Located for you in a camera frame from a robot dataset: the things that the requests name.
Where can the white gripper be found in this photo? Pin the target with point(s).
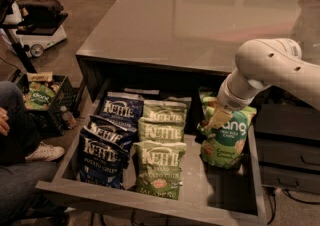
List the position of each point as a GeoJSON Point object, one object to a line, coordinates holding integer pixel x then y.
{"type": "Point", "coordinates": [229, 99]}

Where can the green Dang rice chip bag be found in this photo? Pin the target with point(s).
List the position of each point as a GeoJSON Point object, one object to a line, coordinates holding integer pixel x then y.
{"type": "Point", "coordinates": [223, 147]}

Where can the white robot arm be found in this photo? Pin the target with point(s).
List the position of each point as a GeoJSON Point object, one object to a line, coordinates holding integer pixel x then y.
{"type": "Point", "coordinates": [259, 64]}

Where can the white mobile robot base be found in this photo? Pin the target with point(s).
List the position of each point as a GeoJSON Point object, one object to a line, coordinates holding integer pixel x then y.
{"type": "Point", "coordinates": [38, 25]}

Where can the back green Kettle chip bag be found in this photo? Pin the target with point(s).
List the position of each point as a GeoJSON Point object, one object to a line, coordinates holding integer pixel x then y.
{"type": "Point", "coordinates": [165, 111]}

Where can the green kettle chip bag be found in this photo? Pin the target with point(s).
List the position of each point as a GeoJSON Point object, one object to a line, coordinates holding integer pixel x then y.
{"type": "Point", "coordinates": [165, 111]}
{"type": "Point", "coordinates": [163, 132]}

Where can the middle green Kettle chip bag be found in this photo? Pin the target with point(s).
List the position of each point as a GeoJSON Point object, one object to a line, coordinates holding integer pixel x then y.
{"type": "Point", "coordinates": [163, 132]}

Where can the front green Kettle jalapeno bag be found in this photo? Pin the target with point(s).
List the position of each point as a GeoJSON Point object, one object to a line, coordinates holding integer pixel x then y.
{"type": "Point", "coordinates": [159, 168]}

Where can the open grey top drawer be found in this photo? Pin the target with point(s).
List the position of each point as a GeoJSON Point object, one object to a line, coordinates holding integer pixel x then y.
{"type": "Point", "coordinates": [208, 196]}

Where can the white bag behind Kettle bags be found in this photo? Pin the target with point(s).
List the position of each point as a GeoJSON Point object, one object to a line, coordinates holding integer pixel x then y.
{"type": "Point", "coordinates": [142, 91]}

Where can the back blue Kettle chip bag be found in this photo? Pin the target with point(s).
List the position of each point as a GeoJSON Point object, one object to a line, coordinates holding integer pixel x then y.
{"type": "Point", "coordinates": [122, 108]}

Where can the blue kettle chip bag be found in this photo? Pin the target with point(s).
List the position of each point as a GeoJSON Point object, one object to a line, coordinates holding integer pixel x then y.
{"type": "Point", "coordinates": [100, 162]}
{"type": "Point", "coordinates": [112, 132]}
{"type": "Point", "coordinates": [122, 108]}

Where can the middle blue Kettle chip bag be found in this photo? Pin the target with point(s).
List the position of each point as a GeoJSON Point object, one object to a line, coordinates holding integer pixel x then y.
{"type": "Point", "coordinates": [112, 132]}

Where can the front blue Kettle chip bag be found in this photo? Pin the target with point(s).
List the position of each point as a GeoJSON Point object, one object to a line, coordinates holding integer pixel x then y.
{"type": "Point", "coordinates": [100, 162]}

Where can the green Dang bag in crate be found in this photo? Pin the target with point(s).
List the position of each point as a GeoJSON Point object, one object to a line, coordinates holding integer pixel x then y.
{"type": "Point", "coordinates": [39, 96]}

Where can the person's hand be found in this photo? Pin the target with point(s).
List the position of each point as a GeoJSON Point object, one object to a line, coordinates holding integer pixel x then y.
{"type": "Point", "coordinates": [4, 126]}

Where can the closed dark lower drawers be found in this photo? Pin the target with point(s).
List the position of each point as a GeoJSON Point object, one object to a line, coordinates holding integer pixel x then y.
{"type": "Point", "coordinates": [288, 146]}

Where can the plastic water bottle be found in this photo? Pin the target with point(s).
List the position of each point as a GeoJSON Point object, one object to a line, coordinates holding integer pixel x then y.
{"type": "Point", "coordinates": [68, 117]}

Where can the black plastic crate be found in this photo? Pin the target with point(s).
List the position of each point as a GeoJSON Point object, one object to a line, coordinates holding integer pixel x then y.
{"type": "Point", "coordinates": [49, 122]}

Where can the white sneaker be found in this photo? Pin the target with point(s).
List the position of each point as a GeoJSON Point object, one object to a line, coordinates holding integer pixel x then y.
{"type": "Point", "coordinates": [46, 153]}

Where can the tan snack box in crate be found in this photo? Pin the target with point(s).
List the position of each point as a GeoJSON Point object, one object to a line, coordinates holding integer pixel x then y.
{"type": "Point", "coordinates": [40, 77]}

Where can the person's leg in jeans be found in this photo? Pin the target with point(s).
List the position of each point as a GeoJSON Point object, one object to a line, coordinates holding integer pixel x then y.
{"type": "Point", "coordinates": [18, 178]}

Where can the black desk stand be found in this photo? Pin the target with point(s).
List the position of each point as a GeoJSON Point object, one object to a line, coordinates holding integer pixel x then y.
{"type": "Point", "coordinates": [4, 11]}

